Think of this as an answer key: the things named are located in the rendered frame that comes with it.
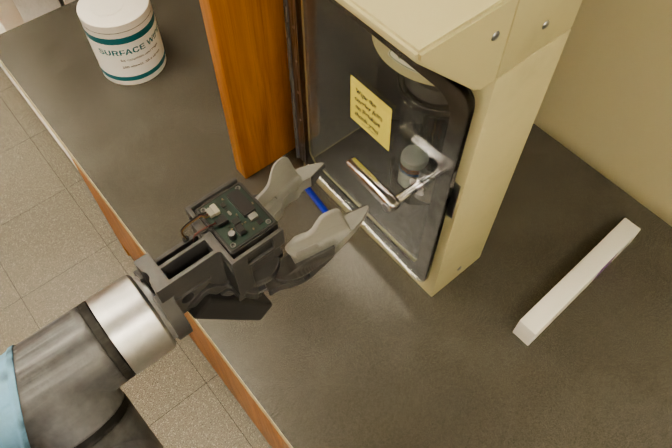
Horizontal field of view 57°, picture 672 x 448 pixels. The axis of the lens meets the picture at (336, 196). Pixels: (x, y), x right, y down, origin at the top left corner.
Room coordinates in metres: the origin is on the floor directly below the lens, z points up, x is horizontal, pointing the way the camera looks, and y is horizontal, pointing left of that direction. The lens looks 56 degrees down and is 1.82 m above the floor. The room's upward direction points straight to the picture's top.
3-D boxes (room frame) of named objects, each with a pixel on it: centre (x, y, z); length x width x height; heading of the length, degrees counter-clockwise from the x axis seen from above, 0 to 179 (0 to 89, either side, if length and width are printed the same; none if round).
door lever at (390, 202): (0.45, -0.06, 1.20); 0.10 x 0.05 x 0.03; 38
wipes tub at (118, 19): (0.92, 0.41, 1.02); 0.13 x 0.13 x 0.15
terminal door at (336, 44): (0.52, -0.04, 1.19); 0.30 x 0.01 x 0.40; 38
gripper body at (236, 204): (0.26, 0.11, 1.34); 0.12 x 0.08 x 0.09; 130
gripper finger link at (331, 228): (0.30, 0.01, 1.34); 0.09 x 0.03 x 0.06; 115
